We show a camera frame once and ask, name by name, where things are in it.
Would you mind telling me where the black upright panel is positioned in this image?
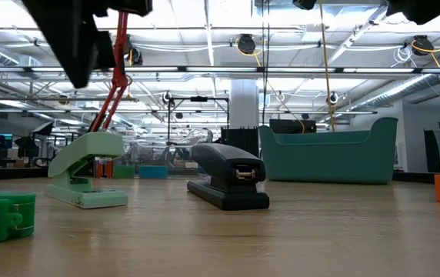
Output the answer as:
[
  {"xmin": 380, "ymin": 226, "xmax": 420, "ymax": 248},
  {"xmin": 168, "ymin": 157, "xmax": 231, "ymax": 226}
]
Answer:
[{"xmin": 423, "ymin": 129, "xmax": 440, "ymax": 173}]

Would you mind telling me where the red desk lamp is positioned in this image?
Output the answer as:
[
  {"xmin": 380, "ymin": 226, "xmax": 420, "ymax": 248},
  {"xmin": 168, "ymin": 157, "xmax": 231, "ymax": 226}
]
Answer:
[{"xmin": 88, "ymin": 10, "xmax": 132, "ymax": 179}]

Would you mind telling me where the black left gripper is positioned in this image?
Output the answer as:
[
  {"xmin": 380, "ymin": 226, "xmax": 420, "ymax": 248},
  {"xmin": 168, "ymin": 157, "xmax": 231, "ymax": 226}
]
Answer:
[{"xmin": 22, "ymin": 0, "xmax": 154, "ymax": 89}]

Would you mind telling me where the yellow cable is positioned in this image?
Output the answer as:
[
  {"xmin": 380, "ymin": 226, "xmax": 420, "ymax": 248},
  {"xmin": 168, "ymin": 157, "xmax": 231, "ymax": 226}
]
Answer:
[{"xmin": 317, "ymin": 0, "xmax": 338, "ymax": 133}]

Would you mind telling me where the white pillar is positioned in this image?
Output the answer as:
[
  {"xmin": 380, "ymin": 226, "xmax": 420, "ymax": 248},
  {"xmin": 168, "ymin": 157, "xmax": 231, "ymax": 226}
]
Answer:
[{"xmin": 228, "ymin": 78, "xmax": 260, "ymax": 130}]

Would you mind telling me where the black rig frame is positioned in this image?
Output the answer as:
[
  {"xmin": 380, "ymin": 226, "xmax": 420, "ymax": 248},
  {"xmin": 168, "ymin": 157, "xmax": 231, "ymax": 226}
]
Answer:
[{"xmin": 167, "ymin": 96, "xmax": 232, "ymax": 149}]

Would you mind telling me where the black box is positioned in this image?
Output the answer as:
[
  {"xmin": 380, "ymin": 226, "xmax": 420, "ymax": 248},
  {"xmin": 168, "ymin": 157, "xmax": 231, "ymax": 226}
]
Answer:
[
  {"xmin": 220, "ymin": 127, "xmax": 261, "ymax": 158},
  {"xmin": 268, "ymin": 118, "xmax": 318, "ymax": 135}
]

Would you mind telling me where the clear plastic bin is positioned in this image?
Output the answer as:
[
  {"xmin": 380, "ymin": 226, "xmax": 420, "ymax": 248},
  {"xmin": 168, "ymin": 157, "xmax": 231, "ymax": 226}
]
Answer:
[{"xmin": 122, "ymin": 128, "xmax": 221, "ymax": 181}]

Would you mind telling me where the blue tape roll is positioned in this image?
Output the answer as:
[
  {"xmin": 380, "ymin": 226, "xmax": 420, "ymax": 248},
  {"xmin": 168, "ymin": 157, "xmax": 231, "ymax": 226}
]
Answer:
[{"xmin": 138, "ymin": 165, "xmax": 169, "ymax": 180}]

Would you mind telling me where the teal plastic bin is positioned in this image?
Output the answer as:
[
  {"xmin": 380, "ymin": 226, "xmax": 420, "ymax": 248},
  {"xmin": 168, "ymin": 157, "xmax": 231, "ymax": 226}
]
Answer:
[{"xmin": 258, "ymin": 116, "xmax": 399, "ymax": 185}]

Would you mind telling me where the green tape roll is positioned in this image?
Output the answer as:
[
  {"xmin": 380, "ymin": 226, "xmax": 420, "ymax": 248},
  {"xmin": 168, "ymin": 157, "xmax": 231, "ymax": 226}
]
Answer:
[{"xmin": 112, "ymin": 165, "xmax": 136, "ymax": 179}]

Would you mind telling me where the mint green stapler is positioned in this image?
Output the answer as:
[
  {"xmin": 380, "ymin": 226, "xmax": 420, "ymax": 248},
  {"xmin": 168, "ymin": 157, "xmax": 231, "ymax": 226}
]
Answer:
[{"xmin": 44, "ymin": 131, "xmax": 129, "ymax": 210}]

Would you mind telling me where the black equipment on stand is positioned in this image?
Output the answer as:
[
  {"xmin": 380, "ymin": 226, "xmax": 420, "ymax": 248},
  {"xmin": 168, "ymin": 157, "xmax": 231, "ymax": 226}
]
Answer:
[{"xmin": 14, "ymin": 122, "xmax": 55, "ymax": 167}]

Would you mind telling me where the black hanging cable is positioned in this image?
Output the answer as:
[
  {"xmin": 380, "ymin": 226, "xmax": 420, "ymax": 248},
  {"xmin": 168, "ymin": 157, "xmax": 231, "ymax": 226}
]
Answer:
[{"xmin": 261, "ymin": 0, "xmax": 272, "ymax": 126}]

